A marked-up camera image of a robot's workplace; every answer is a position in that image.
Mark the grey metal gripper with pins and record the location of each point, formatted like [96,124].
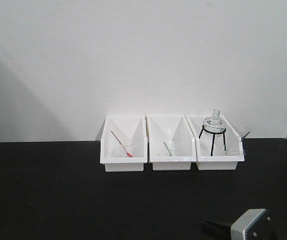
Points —
[228,230]

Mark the white right storage bin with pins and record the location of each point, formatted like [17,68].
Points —
[221,160]

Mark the white storage bin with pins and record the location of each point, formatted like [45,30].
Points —
[175,131]
[124,144]
[221,160]

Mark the green tipped glass rod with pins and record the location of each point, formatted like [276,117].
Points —
[169,150]

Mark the white middle storage bin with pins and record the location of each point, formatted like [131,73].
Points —
[175,131]

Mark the clear round-bottom flask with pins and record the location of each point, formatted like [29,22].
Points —
[214,124]

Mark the red tipped glass rod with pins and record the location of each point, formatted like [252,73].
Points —
[120,143]

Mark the white left storage bin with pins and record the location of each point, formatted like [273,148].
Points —
[124,144]

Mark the black wire tripod stand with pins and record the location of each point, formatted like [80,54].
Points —
[212,142]

